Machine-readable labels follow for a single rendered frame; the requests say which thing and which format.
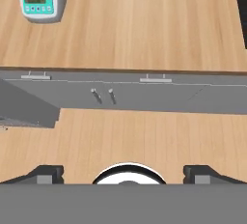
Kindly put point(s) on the long grey drawer front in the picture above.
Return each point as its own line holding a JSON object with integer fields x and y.
{"x": 199, "y": 78}

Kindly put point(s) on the white and black round object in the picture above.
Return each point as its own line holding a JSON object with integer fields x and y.
{"x": 128, "y": 173}

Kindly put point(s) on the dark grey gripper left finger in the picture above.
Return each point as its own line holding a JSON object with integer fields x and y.
{"x": 48, "y": 171}

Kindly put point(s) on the white and teal kitchen scale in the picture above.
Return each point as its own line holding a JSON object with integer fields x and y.
{"x": 43, "y": 7}

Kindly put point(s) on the black appliance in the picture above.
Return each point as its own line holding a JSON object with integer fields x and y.
{"x": 241, "y": 9}

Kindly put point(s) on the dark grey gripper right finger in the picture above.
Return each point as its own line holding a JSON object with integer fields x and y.
{"x": 199, "y": 171}

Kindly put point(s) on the short grey drawer front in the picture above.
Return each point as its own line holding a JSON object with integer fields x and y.
{"x": 59, "y": 75}

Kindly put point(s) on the open grey cupboard door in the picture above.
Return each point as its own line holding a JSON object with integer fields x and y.
{"x": 29, "y": 105}

